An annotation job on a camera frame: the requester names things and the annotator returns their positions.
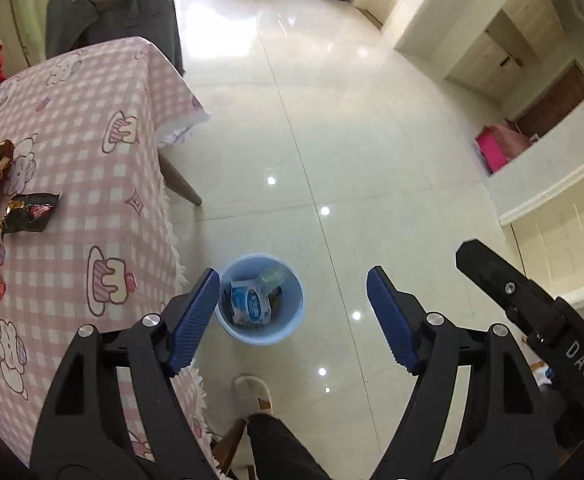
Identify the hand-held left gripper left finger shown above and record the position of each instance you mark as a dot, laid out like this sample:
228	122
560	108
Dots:
194	320

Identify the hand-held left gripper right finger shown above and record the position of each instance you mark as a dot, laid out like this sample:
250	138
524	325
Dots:
392	325

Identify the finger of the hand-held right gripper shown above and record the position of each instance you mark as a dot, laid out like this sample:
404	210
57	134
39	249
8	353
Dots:
497	277

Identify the white and blue snack packet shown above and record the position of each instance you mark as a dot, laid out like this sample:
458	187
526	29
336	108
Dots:
249	302

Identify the blue plastic bucket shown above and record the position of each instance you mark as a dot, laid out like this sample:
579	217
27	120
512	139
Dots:
252	334

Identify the pale green packet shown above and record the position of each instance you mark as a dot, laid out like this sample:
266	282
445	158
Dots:
273	275

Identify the black snack wrapper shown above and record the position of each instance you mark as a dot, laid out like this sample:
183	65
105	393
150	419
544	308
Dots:
29	212

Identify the person's beige slipper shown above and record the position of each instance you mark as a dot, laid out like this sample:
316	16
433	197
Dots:
252	392

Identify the pink box on floor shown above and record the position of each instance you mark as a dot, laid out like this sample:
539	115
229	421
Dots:
497	147

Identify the person's leg in black pants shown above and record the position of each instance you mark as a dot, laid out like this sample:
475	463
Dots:
282	450

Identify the pink checkered tablecloth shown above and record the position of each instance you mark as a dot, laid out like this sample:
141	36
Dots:
96	185

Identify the dark brown entrance door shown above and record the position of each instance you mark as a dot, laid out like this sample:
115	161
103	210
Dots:
557	100

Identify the white cabinet unit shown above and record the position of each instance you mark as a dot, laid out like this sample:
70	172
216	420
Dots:
492	55

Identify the grey jacket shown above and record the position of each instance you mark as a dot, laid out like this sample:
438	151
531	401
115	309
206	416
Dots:
141	10

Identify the wooden dining chair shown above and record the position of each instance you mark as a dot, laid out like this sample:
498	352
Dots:
109	6

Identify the green lace curtain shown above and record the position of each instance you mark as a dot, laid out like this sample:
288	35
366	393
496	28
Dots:
29	5

